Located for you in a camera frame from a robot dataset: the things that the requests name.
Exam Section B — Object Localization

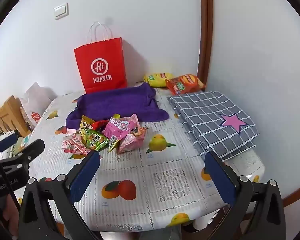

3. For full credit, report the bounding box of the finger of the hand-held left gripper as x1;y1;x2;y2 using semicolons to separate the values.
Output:
0;133;18;152
0;139;45;180

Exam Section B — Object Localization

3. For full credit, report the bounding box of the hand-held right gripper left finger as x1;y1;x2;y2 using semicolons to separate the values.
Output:
18;150;102;240

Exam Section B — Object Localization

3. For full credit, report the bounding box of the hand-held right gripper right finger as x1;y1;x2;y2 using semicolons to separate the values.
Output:
204;151;287;240

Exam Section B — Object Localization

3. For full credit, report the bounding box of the green snack packet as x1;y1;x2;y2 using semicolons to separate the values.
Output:
80;128;110;152

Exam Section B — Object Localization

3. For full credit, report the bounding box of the yellow triangular snack packet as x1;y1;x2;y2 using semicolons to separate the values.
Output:
79;115;97;130

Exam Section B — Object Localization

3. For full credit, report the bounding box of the pink panda snack packet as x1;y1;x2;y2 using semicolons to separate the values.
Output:
117;127;149;155

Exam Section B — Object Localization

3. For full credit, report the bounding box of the large pink snack packet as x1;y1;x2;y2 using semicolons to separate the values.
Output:
102;114;140;153

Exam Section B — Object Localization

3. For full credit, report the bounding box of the person's left hand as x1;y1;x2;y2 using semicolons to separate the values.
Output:
0;195;22;239

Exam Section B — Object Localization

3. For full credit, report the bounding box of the wooden chair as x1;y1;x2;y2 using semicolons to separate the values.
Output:
0;95;32;138

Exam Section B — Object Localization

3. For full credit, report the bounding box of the pink strawberry snack packet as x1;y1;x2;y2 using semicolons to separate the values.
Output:
62;133;89;155

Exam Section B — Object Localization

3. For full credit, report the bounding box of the white paper bag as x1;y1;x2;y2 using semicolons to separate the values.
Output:
19;81;58;130

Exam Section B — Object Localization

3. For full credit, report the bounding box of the red gold snack packet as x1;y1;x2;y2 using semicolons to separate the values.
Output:
91;120;108;132

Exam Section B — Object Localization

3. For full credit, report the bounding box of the grey checked cloth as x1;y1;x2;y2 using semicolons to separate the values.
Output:
167;91;260;162

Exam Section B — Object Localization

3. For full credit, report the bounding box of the fruit print tablecloth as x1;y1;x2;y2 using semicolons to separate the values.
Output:
27;81;265;232

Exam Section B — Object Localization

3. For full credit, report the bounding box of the brown wooden baseboard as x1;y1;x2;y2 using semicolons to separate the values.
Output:
282;177;300;208

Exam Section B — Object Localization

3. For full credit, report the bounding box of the purple towel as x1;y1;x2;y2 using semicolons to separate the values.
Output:
66;82;170;128

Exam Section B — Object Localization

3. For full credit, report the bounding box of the orange chip bag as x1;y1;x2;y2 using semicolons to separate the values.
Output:
165;74;207;96

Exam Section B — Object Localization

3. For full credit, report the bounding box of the red paper bag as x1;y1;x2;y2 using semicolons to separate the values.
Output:
74;21;128;94

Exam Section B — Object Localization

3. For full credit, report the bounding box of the yellow chip bag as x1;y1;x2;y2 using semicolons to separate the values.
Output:
143;72;175;88

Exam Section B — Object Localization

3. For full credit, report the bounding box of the white light switch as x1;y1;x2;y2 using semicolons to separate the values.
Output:
54;2;69;20

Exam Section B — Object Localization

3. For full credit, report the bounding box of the brown wooden door frame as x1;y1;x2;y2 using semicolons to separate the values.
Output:
197;0;214;85

